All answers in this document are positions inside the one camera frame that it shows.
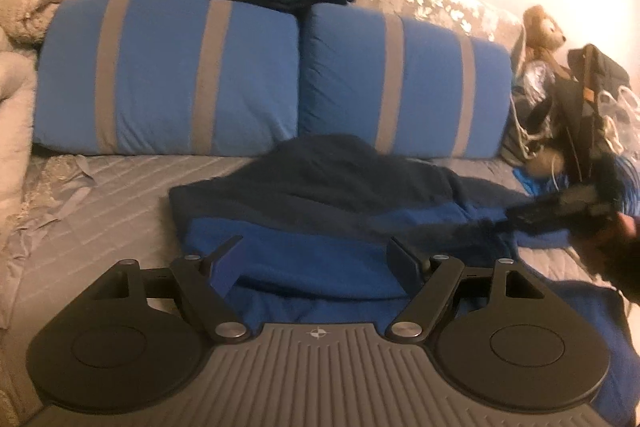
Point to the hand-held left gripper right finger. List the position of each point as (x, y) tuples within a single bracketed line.
[(402, 264)]

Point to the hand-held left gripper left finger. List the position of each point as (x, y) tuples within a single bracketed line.
[(227, 269)]

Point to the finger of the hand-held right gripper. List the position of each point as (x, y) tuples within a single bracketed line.
[(492, 223)]

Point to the blue fleece garment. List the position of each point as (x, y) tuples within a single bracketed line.
[(320, 187)]

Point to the person's right hand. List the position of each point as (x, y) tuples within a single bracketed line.
[(607, 257)]

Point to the cyan cloth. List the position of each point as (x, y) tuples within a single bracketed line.
[(526, 181)]

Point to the tan round plush toy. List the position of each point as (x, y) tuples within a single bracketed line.
[(545, 162)]

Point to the clear plastic packaging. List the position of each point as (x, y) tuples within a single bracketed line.
[(622, 112)]

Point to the grey quilted bedspread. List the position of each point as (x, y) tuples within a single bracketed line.
[(110, 207)]

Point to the silver foil bag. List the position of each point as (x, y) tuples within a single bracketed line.
[(537, 74)]

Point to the black backpack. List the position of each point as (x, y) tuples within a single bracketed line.
[(595, 77)]

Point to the blue grey-striped pillow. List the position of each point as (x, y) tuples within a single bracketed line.
[(160, 72), (400, 77)]

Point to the brown teddy bear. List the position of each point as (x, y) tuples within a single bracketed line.
[(542, 32)]

